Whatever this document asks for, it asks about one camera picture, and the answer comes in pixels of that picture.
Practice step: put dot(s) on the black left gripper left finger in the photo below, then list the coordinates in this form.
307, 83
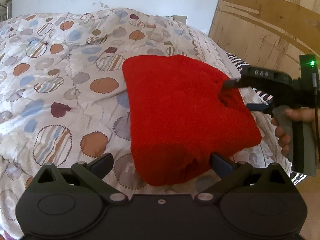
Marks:
91, 174

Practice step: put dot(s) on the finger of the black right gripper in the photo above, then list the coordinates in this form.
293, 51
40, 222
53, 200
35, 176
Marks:
233, 83
258, 107

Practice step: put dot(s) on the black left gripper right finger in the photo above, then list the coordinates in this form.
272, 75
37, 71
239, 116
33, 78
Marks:
232, 174

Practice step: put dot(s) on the red knit sweater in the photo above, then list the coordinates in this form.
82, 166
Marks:
180, 114

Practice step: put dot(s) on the right hand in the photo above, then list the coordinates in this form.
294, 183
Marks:
304, 115

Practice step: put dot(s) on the striped bed sheet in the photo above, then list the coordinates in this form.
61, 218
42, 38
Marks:
271, 86

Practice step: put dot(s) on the brown wooden wardrobe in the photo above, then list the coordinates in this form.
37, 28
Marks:
268, 33

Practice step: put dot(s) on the beige pillow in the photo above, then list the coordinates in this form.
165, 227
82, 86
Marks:
179, 18

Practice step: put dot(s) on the patterned circle print duvet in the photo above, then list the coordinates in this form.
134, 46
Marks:
64, 98

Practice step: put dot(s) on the grey metal headboard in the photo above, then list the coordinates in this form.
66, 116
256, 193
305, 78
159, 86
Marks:
6, 10

